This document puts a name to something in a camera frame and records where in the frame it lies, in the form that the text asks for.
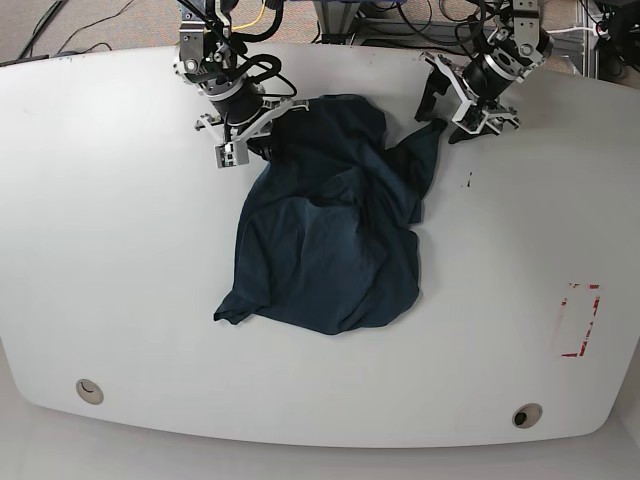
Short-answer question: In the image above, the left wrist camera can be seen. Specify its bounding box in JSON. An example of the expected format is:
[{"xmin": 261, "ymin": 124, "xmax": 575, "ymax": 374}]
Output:
[{"xmin": 452, "ymin": 102, "xmax": 488, "ymax": 135}]

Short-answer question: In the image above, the yellow cable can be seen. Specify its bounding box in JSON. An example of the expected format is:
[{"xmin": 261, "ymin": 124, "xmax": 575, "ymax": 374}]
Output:
[{"xmin": 234, "ymin": 0, "xmax": 266, "ymax": 31}]

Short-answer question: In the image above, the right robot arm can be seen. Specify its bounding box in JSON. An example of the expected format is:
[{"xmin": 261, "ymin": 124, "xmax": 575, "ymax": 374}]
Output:
[{"xmin": 173, "ymin": 1, "xmax": 309, "ymax": 168}]

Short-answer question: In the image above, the table cable grommet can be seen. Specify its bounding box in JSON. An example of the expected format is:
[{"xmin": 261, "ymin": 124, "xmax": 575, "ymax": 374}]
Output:
[
  {"xmin": 76, "ymin": 379, "xmax": 104, "ymax": 406},
  {"xmin": 512, "ymin": 403, "xmax": 543, "ymax": 429}
]

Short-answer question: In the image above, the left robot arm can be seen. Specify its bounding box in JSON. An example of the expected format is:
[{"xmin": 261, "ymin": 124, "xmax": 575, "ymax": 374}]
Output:
[{"xmin": 414, "ymin": 1, "xmax": 553, "ymax": 144}]

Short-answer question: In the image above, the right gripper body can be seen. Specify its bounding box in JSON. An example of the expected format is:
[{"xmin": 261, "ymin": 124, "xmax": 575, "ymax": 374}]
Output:
[{"xmin": 194, "ymin": 82, "xmax": 310, "ymax": 150}]

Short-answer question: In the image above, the red tape rectangle marking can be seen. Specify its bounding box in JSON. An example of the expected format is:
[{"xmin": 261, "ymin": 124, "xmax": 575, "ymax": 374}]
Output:
[{"xmin": 555, "ymin": 283, "xmax": 601, "ymax": 358}]

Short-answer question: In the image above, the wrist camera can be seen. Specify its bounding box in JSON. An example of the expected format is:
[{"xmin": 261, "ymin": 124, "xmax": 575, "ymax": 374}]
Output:
[
  {"xmin": 215, "ymin": 141, "xmax": 249, "ymax": 168},
  {"xmin": 452, "ymin": 102, "xmax": 488, "ymax": 135}
]

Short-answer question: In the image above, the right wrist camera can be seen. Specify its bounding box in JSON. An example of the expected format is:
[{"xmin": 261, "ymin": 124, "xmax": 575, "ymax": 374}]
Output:
[{"xmin": 215, "ymin": 141, "xmax": 249, "ymax": 168}]

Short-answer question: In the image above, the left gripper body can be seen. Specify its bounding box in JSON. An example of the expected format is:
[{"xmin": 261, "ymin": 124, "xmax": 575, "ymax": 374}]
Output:
[{"xmin": 424, "ymin": 52, "xmax": 521, "ymax": 133}]

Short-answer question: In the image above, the dark blue t-shirt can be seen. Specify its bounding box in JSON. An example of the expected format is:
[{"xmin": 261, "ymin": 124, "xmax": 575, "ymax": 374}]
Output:
[{"xmin": 214, "ymin": 95, "xmax": 447, "ymax": 335}]

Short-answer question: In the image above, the right table cable grommet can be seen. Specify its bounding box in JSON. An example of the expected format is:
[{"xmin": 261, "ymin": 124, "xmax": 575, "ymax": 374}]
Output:
[{"xmin": 512, "ymin": 403, "xmax": 543, "ymax": 429}]

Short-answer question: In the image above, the left table cable grommet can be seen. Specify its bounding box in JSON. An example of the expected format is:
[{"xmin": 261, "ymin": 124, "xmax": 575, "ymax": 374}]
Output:
[{"xmin": 76, "ymin": 379, "xmax": 104, "ymax": 406}]

